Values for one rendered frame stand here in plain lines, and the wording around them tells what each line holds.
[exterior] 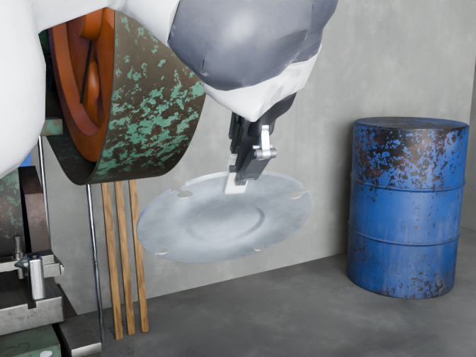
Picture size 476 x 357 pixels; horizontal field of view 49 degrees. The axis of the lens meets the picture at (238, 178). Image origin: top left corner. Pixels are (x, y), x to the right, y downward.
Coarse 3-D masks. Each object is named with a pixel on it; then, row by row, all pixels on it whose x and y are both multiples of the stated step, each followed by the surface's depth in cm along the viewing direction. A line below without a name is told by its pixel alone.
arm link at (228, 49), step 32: (192, 0) 41; (224, 0) 40; (256, 0) 40; (288, 0) 42; (320, 0) 45; (192, 32) 41; (224, 32) 40; (256, 32) 40; (288, 32) 42; (320, 32) 51; (192, 64) 43; (224, 64) 41; (256, 64) 42; (288, 64) 46
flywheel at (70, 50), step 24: (72, 24) 123; (96, 24) 114; (72, 48) 140; (96, 48) 120; (72, 72) 142; (96, 72) 129; (72, 96) 139; (96, 96) 128; (72, 120) 134; (96, 120) 127; (96, 144) 116
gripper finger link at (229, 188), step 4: (232, 164) 71; (228, 176) 73; (232, 176) 72; (228, 180) 73; (232, 180) 73; (228, 184) 74; (232, 184) 74; (228, 188) 75; (232, 188) 75; (236, 188) 75; (240, 188) 75; (244, 188) 76; (224, 192) 76; (228, 192) 76; (232, 192) 76; (236, 192) 76; (240, 192) 76
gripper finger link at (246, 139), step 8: (248, 120) 61; (248, 128) 62; (240, 136) 64; (248, 136) 64; (240, 144) 67; (248, 144) 65; (256, 144) 65; (240, 152) 67; (248, 152) 66; (240, 160) 67; (232, 168) 70; (240, 168) 69
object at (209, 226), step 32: (192, 192) 75; (256, 192) 79; (288, 192) 80; (160, 224) 81; (192, 224) 84; (224, 224) 87; (256, 224) 88; (288, 224) 90; (160, 256) 91; (192, 256) 93; (224, 256) 96
